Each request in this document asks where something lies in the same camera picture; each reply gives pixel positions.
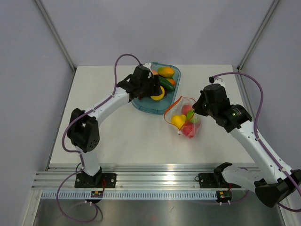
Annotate yellow lemon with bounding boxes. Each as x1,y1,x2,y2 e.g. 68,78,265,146
171,114,186,130
151,86,165,101

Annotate green cucumber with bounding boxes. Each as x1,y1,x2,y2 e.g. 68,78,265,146
159,76,175,91

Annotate green guava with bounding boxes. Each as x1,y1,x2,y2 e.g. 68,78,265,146
186,110,201,124

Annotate pink peach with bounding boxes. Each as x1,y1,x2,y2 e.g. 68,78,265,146
181,105,193,115

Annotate clear zip top bag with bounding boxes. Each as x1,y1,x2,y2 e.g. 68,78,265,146
164,96,202,138

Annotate red apple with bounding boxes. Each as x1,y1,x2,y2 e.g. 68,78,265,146
181,123,196,138

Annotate yellow lemon front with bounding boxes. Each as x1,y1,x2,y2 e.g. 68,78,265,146
171,114,186,130

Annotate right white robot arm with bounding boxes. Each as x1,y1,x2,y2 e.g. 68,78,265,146
193,84,301,208

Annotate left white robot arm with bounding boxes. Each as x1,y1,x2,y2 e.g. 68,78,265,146
67,63,162,187

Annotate dark grapes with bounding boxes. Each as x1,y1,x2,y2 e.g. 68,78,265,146
138,89,167,100

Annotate teal plastic fruit basket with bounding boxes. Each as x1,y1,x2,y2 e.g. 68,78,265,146
131,62,181,115

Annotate orange yellow mango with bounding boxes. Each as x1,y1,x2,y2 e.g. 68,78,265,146
157,67,174,78

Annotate right control board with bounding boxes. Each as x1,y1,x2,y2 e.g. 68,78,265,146
216,190,232,205

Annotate control board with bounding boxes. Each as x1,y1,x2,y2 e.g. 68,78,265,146
91,191,103,198
216,190,232,205

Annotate left control board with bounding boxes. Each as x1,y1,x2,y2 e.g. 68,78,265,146
91,191,103,198

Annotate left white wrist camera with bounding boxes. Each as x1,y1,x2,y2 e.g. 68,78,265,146
143,62,152,70

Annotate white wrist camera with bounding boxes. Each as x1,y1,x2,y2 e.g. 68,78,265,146
143,62,152,70
209,76,225,87

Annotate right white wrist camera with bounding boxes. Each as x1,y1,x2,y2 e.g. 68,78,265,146
209,76,225,87

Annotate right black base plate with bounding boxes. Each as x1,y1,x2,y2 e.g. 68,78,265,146
194,173,241,189

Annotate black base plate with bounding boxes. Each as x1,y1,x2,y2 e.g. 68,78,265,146
74,172,117,188
194,173,241,189

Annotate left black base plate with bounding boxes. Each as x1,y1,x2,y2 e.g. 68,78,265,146
74,172,117,188

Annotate right aluminium frame post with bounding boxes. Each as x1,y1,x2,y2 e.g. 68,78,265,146
237,0,282,72

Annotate aluminium frame post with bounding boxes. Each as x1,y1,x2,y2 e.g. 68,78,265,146
33,0,77,74
237,0,282,72

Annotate aluminium mounting rail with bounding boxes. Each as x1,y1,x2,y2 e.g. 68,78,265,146
32,163,219,191

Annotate left aluminium frame post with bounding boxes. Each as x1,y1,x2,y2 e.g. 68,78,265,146
33,0,77,74

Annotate white slotted cable duct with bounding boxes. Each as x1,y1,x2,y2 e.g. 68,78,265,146
42,190,218,200

